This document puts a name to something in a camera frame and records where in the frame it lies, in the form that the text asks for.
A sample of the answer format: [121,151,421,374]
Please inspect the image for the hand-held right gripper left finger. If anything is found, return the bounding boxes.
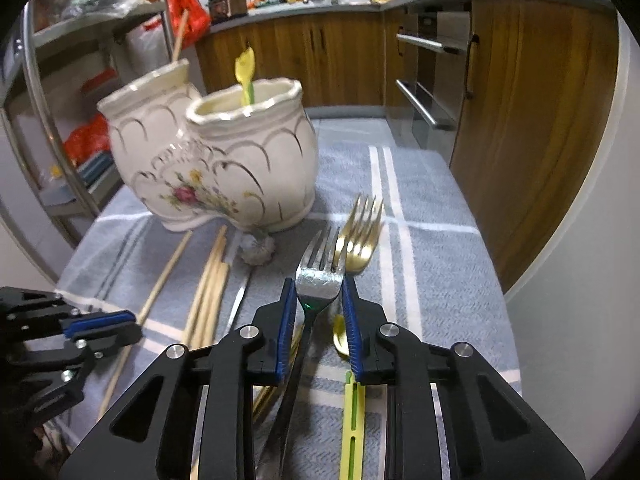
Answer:
[59,278,301,480]

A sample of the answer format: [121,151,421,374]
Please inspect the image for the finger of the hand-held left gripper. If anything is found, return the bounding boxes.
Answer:
[0,344,97,429]
[0,287,144,360]

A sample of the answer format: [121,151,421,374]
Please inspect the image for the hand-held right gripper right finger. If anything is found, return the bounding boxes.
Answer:
[341,280,586,480]

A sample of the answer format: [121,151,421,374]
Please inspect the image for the silver fork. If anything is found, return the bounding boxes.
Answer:
[257,227,347,480]

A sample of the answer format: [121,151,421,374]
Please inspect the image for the silver flower spoon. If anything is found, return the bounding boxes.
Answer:
[222,232,277,336]

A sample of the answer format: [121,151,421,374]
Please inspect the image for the gold fork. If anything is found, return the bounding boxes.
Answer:
[334,192,385,275]

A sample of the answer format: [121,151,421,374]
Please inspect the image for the yellow green plastic fork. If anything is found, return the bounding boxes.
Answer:
[339,370,363,480]

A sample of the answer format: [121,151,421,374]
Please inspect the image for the white floral ceramic utensil holder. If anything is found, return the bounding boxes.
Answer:
[96,58,318,233]

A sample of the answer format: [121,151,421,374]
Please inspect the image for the grey striped cloth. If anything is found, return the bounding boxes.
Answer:
[55,119,521,480]

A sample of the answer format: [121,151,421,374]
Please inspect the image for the red packets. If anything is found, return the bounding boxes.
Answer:
[64,112,113,166]

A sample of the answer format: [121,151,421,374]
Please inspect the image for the metal shelf rack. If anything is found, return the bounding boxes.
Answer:
[0,0,211,281]

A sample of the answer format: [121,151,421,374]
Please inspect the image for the red lid container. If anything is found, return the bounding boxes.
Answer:
[80,67,123,111]

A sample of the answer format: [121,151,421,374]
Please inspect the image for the tall wooden cabinet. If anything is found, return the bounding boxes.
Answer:
[447,0,621,293]

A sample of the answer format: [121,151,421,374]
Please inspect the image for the stainless steel oven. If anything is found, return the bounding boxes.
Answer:
[382,7,473,151]

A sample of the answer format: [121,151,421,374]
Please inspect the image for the wooden kitchen cabinet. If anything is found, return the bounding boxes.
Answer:
[195,10,386,108]

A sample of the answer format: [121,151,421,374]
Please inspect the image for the white plastic bag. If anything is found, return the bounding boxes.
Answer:
[120,22,176,78]

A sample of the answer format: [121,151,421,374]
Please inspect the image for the red plastic bag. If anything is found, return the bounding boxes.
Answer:
[165,0,212,51]

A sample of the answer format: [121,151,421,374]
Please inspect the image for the dark brown jar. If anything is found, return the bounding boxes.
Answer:
[207,0,249,23]

